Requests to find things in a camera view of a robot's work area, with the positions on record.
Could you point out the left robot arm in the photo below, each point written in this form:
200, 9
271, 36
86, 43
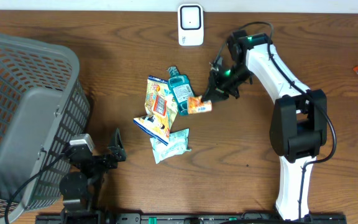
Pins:
80, 189

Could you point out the mint green wipes pack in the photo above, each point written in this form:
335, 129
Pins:
178, 145

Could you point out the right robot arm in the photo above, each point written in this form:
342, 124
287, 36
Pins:
298, 127

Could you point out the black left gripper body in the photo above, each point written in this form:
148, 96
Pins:
87, 170

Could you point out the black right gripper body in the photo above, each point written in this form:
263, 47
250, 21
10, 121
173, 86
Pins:
228, 80

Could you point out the small orange snack pack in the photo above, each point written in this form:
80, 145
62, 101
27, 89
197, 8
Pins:
195, 105

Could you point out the yellow snack chip bag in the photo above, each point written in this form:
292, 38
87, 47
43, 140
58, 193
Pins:
161, 109

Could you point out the grey plastic mesh basket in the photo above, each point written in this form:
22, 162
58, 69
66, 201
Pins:
42, 106

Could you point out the blue mouthwash bottle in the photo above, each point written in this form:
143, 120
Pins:
179, 85

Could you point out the white barcode scanner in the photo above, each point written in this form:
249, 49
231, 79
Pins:
190, 24

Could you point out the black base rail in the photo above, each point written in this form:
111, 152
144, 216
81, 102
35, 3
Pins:
136, 218

